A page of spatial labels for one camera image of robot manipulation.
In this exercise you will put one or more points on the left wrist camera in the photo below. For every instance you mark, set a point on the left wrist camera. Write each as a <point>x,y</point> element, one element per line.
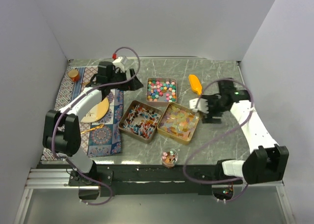
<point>120,62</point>

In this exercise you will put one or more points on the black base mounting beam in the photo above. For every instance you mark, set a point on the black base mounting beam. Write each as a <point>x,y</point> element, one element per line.
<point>148,180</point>

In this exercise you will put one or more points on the clear glass jar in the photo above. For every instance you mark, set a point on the clear glass jar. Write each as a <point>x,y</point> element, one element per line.
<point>169,158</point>

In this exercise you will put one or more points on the pink tin of star candies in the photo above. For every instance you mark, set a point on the pink tin of star candies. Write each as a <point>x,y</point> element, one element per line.
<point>161,91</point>

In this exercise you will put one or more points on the aluminium rail frame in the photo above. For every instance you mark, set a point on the aluminium rail frame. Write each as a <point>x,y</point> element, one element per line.
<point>48,198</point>

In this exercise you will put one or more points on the yellow plastic scoop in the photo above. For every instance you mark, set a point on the yellow plastic scoop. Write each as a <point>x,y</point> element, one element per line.
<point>195,84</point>

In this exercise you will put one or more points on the orange cup with lid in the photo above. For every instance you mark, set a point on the orange cup with lid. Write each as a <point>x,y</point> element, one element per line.
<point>74,75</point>

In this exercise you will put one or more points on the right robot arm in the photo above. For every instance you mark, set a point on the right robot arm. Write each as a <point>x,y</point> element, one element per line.
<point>267,160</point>

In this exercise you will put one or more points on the gold tin of lollipops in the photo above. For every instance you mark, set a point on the gold tin of lollipops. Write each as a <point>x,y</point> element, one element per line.
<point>140,121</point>

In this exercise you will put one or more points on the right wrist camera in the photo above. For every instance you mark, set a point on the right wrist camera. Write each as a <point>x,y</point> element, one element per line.
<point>199,105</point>

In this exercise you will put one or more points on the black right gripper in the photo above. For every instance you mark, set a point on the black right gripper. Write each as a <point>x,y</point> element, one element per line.
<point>209,120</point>

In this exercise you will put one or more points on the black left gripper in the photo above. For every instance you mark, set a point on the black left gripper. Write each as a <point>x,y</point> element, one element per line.
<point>135,84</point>

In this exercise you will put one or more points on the patterned mandala placemat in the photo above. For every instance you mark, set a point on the patterned mandala placemat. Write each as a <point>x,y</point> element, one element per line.
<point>107,140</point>

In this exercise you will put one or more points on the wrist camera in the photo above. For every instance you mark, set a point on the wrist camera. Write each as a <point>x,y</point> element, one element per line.
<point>120,62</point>
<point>199,105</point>

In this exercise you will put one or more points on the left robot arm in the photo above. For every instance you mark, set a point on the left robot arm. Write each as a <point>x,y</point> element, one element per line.
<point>61,133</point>

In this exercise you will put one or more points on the yellow tin of popsicle candies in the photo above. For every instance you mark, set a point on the yellow tin of popsicle candies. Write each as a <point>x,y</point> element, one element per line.
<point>178,123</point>

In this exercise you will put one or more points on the yellow round plate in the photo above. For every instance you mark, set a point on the yellow round plate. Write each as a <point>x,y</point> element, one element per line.
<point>97,112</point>

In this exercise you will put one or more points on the gold fork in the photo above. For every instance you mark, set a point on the gold fork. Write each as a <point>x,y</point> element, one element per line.
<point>99,126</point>

